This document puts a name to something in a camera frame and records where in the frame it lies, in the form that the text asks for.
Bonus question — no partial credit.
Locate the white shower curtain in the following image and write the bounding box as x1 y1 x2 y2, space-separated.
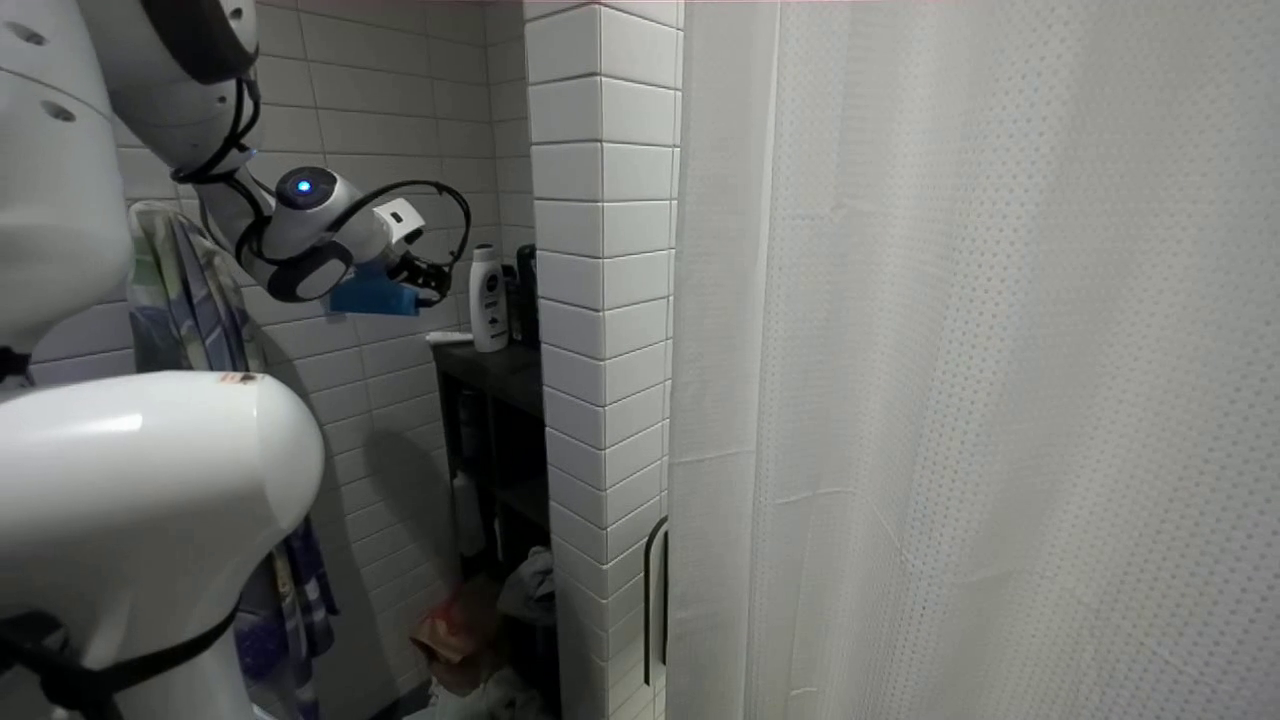
665 0 1280 720

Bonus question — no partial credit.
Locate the pale plastic bottle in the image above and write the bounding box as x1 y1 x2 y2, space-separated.
447 474 491 565

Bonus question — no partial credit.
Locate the dark green Irish Spring bottle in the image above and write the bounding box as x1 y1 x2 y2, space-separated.
510 239 540 354

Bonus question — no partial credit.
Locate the orange package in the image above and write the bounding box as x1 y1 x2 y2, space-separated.
413 584 507 671

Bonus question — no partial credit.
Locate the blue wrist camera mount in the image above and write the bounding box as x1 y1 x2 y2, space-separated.
321 264 426 319

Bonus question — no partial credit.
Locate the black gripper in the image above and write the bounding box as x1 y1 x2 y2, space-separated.
392 245 460 309

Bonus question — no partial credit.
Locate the dark blue bottle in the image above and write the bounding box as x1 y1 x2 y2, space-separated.
451 398 489 466

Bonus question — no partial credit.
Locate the white crumpled bag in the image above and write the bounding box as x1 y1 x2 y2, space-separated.
491 544 558 633
451 666 543 720

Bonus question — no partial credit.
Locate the blue green white towel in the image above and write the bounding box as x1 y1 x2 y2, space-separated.
124 195 344 695

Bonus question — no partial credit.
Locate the white board with black rim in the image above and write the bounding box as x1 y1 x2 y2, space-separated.
635 511 670 694

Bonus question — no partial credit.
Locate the white Nivea bottle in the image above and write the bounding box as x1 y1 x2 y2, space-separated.
465 239 510 358

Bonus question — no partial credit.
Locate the black shelf unit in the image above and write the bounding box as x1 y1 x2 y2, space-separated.
426 334 565 712

